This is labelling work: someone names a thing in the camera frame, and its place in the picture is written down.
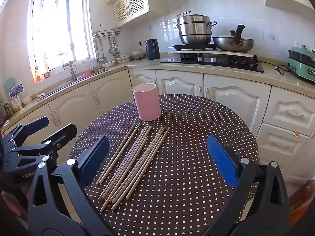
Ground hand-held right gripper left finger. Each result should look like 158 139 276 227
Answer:
27 135 114 236

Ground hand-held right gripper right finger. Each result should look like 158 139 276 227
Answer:
203 135 289 236

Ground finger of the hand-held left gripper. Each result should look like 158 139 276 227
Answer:
2 116 50 148
11 123 78 165

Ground row of wooden chopsticks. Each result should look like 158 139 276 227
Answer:
95 122 171 212

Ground pink cylindrical cup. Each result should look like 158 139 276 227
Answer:
132 83 161 121

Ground phone on stand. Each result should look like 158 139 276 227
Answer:
9 84 24 99

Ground round polka-dot table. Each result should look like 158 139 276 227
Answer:
69 93 261 236

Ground orange bottle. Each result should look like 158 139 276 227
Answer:
34 65 42 84

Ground steel sink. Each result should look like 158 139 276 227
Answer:
41 66 110 101

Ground steel faucet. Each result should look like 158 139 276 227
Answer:
63 60 79 83

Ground cream base cabinets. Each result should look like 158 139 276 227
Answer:
0 67 315 192

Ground steel ladle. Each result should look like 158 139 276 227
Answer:
95 38 103 63

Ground kitchen window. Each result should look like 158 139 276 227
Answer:
27 0 97 85

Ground black gas stove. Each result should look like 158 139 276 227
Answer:
160 53 264 73

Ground beige countertop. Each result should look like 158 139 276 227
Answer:
0 54 315 128

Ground steel wok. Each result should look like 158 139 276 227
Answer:
212 25 255 53

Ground black electric kettle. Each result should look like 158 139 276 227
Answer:
145 39 161 60

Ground black induction cooker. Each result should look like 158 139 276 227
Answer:
172 43 218 52

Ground green electric cooker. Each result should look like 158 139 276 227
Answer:
288 45 315 83

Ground glass wok lid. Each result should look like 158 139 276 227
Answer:
213 30 254 41

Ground steel steamer pot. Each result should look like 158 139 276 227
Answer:
174 11 217 45

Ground black power cable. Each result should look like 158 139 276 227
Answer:
258 61 292 75

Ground wall utensil rack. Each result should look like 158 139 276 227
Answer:
93 29 123 39

